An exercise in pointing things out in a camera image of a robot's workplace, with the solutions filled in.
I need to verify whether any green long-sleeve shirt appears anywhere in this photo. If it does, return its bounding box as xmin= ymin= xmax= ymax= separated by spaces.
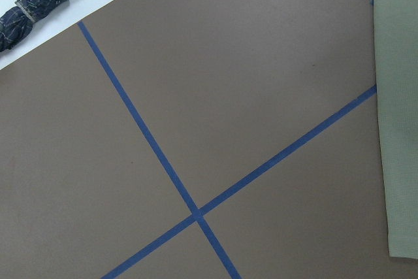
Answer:
xmin=374 ymin=0 xmax=417 ymax=259

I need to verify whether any folded dark blue umbrella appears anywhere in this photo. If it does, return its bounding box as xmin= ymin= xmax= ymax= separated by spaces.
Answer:
xmin=1 ymin=0 xmax=68 ymax=52

